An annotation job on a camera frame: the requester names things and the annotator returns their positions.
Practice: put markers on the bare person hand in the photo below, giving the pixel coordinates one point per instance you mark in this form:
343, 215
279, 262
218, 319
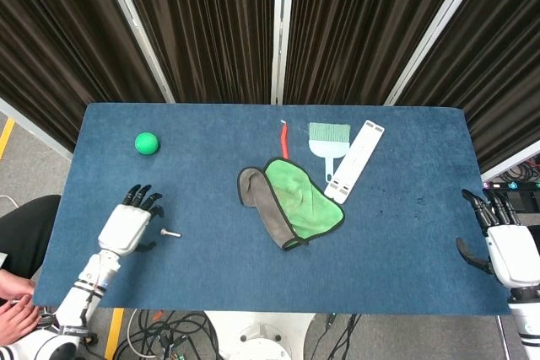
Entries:
14, 284
17, 320

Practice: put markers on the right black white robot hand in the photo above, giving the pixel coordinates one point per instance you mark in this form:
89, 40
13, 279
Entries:
512, 246

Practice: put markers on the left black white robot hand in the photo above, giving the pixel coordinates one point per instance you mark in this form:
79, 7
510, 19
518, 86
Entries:
124, 227

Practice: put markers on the small metal bolt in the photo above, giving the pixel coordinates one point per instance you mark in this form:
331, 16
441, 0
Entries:
169, 233

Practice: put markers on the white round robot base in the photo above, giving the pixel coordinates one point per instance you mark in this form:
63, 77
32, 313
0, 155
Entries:
261, 334

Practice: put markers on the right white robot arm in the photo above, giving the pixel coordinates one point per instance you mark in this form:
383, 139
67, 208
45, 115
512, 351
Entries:
525, 322

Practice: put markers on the white folding stand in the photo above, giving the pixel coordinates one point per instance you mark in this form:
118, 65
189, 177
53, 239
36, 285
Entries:
356, 159

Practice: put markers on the person leg in black trousers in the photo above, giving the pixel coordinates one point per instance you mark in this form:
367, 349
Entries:
29, 229

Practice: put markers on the green ball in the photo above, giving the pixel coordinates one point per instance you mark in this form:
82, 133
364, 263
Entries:
146, 143

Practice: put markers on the blue table cover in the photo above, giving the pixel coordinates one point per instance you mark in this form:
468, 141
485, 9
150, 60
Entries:
253, 275

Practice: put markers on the dark brown curtain panel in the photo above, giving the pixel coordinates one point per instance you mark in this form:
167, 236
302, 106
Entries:
363, 27
46, 39
211, 27
506, 73

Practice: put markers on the green and grey cloth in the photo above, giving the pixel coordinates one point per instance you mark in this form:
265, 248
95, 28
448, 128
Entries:
304, 204

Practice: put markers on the thin red plastic tool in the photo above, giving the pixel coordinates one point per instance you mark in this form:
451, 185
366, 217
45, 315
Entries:
285, 141

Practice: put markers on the pale brush with green bristles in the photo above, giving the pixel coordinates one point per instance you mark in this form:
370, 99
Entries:
328, 147

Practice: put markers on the white frame rail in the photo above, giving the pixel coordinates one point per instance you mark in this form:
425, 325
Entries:
510, 164
34, 126

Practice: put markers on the white frame post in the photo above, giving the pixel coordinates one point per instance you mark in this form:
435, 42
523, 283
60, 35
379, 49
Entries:
439, 27
282, 27
135, 27

